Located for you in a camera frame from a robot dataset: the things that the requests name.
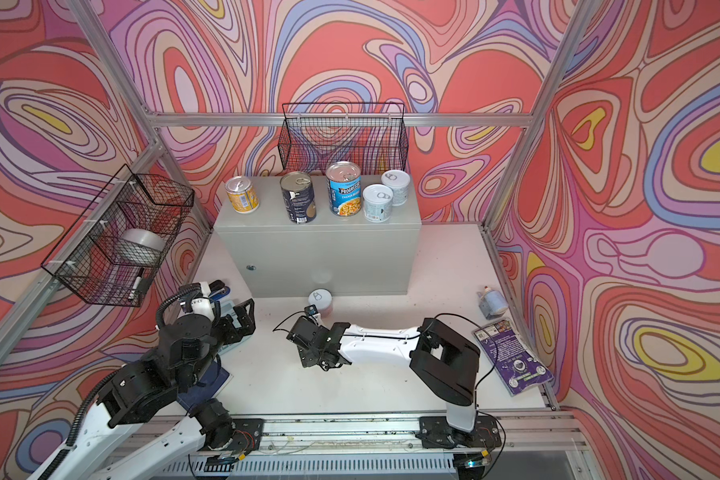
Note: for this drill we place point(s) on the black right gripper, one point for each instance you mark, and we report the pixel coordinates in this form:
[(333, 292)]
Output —
[(307, 358)]

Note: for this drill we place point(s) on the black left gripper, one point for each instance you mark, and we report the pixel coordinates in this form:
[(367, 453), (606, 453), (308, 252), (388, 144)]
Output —
[(248, 323)]

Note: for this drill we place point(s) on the pink white can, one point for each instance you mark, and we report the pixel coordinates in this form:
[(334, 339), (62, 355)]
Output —
[(322, 300)]

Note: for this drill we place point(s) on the yellow corn can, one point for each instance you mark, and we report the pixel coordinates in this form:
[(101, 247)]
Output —
[(241, 194)]

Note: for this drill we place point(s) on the dark tomato can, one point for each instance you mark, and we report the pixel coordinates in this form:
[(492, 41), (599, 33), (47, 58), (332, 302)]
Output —
[(299, 199)]

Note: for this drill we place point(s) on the light blue white can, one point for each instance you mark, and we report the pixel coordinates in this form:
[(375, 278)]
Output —
[(377, 203)]

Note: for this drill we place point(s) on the blue label large can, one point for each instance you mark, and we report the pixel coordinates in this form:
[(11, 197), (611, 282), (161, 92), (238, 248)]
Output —
[(344, 188)]

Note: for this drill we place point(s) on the pale green white can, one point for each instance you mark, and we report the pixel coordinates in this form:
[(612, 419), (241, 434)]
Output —
[(398, 181)]

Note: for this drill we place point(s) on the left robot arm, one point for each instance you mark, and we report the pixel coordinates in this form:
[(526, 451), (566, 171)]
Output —
[(192, 330)]

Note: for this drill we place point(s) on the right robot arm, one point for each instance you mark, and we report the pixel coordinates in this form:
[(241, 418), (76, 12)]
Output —
[(444, 360)]

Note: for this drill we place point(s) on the mint green calculator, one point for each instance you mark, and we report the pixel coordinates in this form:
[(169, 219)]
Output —
[(234, 336)]

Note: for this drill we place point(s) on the blue black stapler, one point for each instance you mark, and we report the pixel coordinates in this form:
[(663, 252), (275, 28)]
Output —
[(218, 290)]

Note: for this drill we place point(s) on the dark blue notebook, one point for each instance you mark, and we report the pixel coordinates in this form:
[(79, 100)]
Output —
[(212, 381)]

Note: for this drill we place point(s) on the grey metal cabinet box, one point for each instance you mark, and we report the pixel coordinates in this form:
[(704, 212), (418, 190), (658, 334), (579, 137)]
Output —
[(348, 256)]

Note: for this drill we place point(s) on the black marker pen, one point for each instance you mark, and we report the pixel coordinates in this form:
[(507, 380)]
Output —
[(134, 290)]

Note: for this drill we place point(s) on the small white bottle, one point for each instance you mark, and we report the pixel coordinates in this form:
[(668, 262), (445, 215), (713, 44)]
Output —
[(492, 303)]

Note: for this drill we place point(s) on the purple packet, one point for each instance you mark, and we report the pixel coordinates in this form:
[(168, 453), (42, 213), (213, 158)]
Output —
[(517, 367)]

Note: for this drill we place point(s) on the black wire basket left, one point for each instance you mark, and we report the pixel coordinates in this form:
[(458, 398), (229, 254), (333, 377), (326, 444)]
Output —
[(88, 265)]

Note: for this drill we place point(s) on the black wire basket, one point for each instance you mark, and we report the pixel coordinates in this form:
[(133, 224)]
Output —
[(315, 135), (88, 265)]

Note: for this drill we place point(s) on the black wire basket back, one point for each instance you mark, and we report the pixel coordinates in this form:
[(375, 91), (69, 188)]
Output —
[(315, 135)]

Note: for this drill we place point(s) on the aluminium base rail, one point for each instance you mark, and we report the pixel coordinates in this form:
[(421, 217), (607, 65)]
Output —
[(503, 446)]

